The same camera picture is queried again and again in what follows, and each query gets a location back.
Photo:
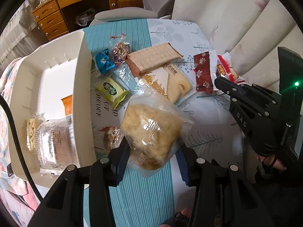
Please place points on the blue candy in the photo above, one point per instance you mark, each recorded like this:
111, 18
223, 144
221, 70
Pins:
103, 62

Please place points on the rice crisp clear packet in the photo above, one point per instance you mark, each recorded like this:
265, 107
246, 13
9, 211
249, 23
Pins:
33, 121

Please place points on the round crumbly cake packet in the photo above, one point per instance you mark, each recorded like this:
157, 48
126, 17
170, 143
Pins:
155, 129

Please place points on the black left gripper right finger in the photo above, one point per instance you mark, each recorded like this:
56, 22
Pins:
222, 195

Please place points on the dark red snowflake packet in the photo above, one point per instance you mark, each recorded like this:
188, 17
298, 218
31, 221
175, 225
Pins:
203, 73

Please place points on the printed clear pastry packet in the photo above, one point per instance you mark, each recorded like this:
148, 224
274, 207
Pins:
55, 145

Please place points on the cream cake packet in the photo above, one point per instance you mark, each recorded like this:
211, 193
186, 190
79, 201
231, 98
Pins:
169, 81

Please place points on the floral pink quilt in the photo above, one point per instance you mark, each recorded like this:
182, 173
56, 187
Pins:
16, 194

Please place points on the green snack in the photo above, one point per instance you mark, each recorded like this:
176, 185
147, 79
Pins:
112, 91

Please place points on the brown wafer biscuit pack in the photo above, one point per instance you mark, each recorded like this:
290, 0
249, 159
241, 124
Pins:
147, 59

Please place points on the person's right hand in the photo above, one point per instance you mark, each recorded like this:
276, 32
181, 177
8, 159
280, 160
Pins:
272, 162

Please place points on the wooden desk with drawers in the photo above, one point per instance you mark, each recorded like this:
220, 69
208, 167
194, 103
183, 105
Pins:
58, 17

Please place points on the nut bar clear wrapper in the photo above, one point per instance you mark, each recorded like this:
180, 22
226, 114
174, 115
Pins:
119, 49

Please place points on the red white jujube packet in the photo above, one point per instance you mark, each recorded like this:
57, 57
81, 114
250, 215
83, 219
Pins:
224, 69

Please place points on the cream leaf-print curtain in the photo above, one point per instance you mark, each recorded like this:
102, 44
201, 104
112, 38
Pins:
249, 30

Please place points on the white plastic storage bin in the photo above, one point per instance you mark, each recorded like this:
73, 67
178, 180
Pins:
52, 72

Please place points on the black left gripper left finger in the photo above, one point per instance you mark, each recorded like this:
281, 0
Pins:
64, 203

